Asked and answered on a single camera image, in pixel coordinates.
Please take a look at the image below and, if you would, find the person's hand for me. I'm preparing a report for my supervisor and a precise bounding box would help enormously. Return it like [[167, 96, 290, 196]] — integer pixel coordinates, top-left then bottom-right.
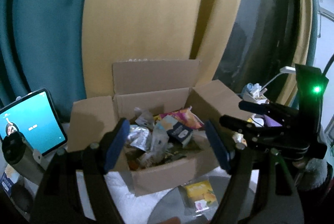
[[158, 217, 181, 224]]

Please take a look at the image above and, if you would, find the yellow orange cake packet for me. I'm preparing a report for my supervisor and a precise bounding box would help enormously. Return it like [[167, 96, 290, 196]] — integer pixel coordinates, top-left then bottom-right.
[[179, 179, 219, 217]]

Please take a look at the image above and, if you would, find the brown cardboard box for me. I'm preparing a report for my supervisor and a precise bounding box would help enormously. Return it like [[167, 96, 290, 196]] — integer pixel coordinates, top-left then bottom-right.
[[68, 60, 251, 196]]

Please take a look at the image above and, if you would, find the teal curtain right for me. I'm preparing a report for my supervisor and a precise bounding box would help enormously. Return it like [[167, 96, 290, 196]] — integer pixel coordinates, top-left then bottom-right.
[[306, 0, 318, 66]]

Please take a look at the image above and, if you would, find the yellow curtain right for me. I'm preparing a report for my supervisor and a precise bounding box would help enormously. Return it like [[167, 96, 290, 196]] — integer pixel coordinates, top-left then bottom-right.
[[276, 0, 313, 105]]

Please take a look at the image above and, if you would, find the yellow curtain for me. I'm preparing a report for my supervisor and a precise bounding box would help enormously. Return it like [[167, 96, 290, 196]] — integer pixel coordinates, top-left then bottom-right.
[[276, 0, 313, 105], [82, 0, 241, 97]]

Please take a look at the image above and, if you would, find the white desk lamp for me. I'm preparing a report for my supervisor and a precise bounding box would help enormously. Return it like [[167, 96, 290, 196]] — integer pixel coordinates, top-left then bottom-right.
[[261, 66, 296, 91]]

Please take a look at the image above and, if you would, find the pink potato chips bag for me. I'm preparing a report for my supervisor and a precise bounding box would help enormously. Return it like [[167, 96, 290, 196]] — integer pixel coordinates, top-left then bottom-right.
[[153, 107, 204, 130]]

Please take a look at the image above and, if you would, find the small duck print packet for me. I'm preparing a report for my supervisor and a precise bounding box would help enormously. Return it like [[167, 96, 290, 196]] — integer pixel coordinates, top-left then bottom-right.
[[232, 132, 247, 150]]

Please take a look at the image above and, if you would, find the white perforated basket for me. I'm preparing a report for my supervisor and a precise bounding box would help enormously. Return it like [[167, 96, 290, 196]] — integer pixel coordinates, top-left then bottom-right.
[[242, 92, 269, 104]]

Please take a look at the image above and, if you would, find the teal curtain left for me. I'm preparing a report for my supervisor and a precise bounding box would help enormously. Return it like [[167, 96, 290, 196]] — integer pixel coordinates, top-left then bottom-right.
[[1, 0, 86, 122]]

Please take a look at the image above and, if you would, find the blue white snack bag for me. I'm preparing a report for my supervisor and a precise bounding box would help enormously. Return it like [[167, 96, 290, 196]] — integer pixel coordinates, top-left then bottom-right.
[[126, 125, 152, 152]]

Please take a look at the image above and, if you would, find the yellow curtain left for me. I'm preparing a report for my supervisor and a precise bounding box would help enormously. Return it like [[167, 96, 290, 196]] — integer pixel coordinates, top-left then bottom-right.
[[82, 0, 241, 97]]

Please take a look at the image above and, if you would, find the purple folded cloth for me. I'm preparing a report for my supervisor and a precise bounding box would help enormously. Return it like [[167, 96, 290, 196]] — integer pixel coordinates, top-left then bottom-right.
[[263, 115, 282, 127]]

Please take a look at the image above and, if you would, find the navy soda crackers pack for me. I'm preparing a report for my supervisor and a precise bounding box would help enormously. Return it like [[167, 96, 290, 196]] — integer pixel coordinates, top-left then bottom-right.
[[157, 115, 193, 148]]

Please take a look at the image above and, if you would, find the stainless steel travel mug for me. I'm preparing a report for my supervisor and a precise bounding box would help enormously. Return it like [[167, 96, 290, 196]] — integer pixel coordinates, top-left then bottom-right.
[[2, 132, 45, 185]]

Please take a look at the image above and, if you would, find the tablet with teal screen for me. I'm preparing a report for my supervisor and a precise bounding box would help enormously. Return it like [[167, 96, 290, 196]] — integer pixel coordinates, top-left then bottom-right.
[[1, 88, 67, 156]]

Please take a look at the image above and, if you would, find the teal curtain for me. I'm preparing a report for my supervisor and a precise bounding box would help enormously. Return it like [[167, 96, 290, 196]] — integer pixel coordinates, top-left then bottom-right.
[[1, 0, 86, 122], [306, 0, 318, 66]]

